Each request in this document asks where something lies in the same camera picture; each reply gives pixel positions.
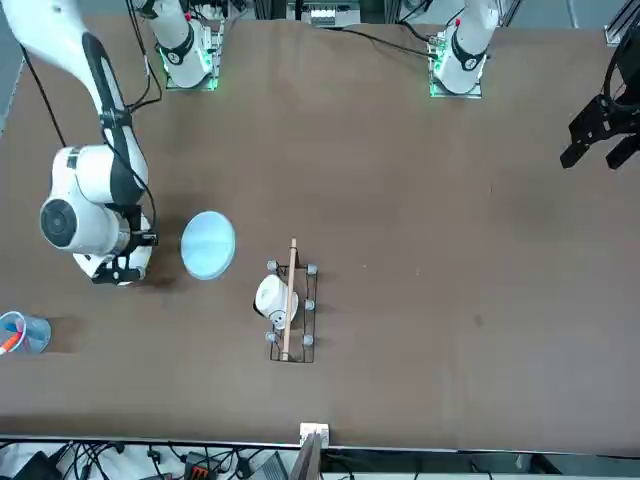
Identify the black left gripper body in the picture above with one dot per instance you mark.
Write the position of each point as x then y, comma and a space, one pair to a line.
627, 75

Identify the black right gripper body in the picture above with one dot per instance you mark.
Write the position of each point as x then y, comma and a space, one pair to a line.
132, 220

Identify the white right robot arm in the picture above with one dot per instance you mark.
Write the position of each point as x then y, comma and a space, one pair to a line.
95, 175

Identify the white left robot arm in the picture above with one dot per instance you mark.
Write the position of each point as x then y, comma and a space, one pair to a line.
465, 55

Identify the blue IKEA plate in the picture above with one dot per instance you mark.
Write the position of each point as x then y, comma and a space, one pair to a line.
209, 245

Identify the clear blue pen cup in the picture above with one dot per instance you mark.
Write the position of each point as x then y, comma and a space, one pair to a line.
37, 332

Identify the pink marker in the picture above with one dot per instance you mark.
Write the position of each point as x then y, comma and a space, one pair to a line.
21, 327

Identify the orange marker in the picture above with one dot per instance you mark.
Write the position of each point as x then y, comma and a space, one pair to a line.
9, 345

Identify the white mug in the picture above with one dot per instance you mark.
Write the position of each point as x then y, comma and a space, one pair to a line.
270, 295

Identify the black power adapter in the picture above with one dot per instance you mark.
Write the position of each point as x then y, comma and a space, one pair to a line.
35, 465

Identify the black adapter with orange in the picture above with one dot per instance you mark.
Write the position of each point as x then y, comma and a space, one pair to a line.
200, 467

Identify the grey power adapter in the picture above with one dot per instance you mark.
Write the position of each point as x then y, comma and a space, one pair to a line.
272, 467

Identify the white power strip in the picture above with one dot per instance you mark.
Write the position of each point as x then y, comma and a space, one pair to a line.
320, 15

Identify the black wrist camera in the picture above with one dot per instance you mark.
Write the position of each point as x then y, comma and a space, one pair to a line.
149, 238

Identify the aluminium frame rail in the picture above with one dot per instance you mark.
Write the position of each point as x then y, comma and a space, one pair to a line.
622, 22

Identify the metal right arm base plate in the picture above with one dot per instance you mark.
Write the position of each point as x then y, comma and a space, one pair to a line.
216, 60

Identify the aluminium camera post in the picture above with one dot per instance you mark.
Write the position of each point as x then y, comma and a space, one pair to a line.
312, 455

